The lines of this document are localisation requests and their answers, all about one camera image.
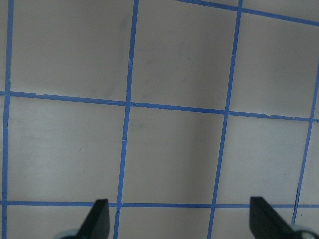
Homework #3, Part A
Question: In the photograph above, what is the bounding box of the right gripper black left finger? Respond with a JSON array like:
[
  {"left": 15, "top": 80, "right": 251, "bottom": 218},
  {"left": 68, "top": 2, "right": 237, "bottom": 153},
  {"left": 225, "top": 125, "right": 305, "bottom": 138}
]
[{"left": 76, "top": 199, "right": 110, "bottom": 239}]

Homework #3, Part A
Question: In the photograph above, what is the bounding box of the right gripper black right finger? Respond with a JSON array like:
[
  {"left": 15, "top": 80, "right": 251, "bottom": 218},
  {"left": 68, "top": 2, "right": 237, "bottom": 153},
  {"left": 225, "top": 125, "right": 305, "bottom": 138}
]
[{"left": 250, "top": 197, "right": 299, "bottom": 239}]

